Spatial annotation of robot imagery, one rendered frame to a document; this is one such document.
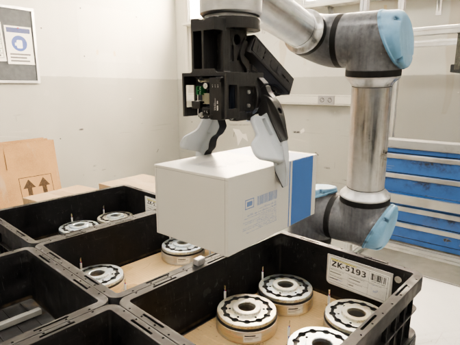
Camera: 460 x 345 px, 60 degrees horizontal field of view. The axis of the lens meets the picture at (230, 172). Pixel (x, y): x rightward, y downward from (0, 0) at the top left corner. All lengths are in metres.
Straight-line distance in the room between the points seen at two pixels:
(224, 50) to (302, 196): 0.23
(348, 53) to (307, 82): 2.80
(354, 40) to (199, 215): 0.56
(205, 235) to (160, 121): 4.14
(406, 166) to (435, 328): 1.55
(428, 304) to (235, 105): 0.83
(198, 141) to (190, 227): 0.13
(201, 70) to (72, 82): 3.53
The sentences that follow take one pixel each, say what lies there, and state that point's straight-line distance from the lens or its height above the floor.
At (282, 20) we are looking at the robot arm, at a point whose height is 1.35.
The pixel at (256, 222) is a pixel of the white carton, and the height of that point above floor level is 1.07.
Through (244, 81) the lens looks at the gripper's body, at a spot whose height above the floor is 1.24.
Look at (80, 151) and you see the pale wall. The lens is 4.04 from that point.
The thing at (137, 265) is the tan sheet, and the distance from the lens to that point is 0.96.
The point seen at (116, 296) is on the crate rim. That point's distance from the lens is 0.63.
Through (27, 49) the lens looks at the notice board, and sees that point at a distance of 3.81.
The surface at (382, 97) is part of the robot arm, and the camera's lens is 0.91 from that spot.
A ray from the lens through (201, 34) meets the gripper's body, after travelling 0.47.
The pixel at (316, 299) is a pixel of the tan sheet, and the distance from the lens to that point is 0.82.
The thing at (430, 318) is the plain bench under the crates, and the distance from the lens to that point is 1.09.
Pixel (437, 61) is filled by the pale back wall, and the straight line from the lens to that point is 3.32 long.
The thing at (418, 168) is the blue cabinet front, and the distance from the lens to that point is 2.49.
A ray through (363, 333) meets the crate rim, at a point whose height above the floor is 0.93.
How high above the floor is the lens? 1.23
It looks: 12 degrees down
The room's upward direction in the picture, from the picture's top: straight up
